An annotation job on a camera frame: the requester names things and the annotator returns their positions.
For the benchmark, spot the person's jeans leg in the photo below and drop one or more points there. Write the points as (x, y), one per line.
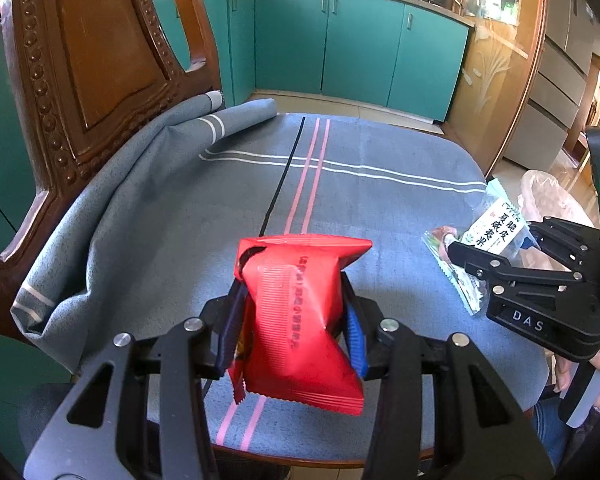
(550, 430)

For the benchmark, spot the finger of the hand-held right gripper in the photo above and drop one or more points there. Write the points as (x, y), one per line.
(570, 242)
(490, 267)

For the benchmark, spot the carved wooden chair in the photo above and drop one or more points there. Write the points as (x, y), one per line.
(105, 60)

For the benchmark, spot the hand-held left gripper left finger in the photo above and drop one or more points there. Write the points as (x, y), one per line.
(232, 325)

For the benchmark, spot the clear plastic bin liner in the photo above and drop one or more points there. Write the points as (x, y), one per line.
(550, 195)

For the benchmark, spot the blue striped blanket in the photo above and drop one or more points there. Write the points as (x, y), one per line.
(380, 185)

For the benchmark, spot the brown wooden door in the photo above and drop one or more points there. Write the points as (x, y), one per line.
(597, 75)

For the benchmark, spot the wood framed glass door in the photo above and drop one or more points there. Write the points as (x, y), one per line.
(500, 70)

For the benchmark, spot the red snack packet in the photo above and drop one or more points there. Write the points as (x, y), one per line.
(300, 320)

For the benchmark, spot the grey kitchen countertop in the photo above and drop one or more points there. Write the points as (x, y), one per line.
(430, 7)

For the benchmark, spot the teal lower kitchen cabinets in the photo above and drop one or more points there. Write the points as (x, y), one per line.
(360, 50)

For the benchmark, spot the grey refrigerator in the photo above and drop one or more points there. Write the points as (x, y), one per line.
(545, 125)

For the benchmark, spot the clear green snack wrapper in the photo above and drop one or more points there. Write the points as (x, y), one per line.
(495, 220)

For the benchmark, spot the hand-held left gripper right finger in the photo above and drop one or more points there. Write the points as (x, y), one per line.
(356, 345)

